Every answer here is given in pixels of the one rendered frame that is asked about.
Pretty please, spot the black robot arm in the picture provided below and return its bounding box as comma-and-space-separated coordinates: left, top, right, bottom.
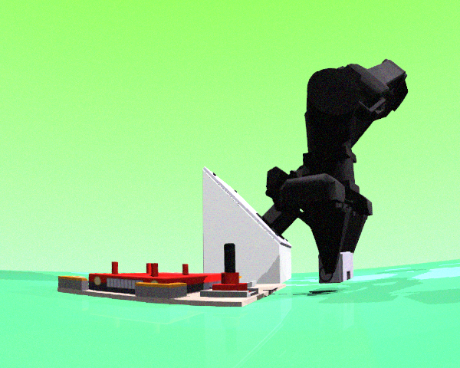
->
256, 59, 409, 240

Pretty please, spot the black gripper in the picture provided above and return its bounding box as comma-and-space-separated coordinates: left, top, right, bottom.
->
279, 140, 373, 274

